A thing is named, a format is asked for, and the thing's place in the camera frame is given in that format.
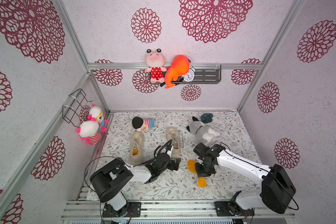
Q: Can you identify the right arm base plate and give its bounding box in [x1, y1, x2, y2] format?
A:
[214, 201, 255, 217]

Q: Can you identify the beige sneaker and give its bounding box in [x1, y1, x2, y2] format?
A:
[130, 131, 144, 166]
[166, 127, 181, 159]

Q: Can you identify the orange plush fish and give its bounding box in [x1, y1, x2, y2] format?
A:
[164, 55, 190, 89]

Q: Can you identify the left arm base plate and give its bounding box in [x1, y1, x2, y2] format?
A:
[102, 202, 141, 218]

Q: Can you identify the grey white plush dog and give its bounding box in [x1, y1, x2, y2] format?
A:
[186, 116, 220, 147]

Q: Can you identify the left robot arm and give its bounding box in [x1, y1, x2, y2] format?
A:
[89, 153, 181, 217]

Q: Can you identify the pink frog plush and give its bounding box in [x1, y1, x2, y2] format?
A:
[145, 49, 167, 84]

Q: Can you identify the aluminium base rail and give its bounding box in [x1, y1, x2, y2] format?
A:
[58, 200, 296, 221]

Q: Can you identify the orange insole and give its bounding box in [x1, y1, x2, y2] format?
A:
[187, 159, 207, 189]

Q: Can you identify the black-haired small doll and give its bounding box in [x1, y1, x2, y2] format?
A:
[132, 117, 155, 131]

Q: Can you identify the teal toy car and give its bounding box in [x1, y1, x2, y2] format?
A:
[200, 113, 213, 124]

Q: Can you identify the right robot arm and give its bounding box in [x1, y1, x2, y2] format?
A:
[193, 143, 296, 217]

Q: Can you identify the grey wall shelf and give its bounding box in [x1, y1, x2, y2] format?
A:
[172, 65, 222, 85]

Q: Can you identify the white plush with glasses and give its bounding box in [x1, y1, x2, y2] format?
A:
[88, 104, 109, 132]

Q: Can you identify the white alarm clock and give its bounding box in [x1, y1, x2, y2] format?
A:
[183, 67, 196, 82]

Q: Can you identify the floral table mat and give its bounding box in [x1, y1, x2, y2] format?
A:
[97, 112, 258, 200]

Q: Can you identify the white pink striped plush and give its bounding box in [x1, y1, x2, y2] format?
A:
[76, 120, 102, 145]

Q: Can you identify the black wire basket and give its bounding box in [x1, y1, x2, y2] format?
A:
[61, 88, 92, 127]

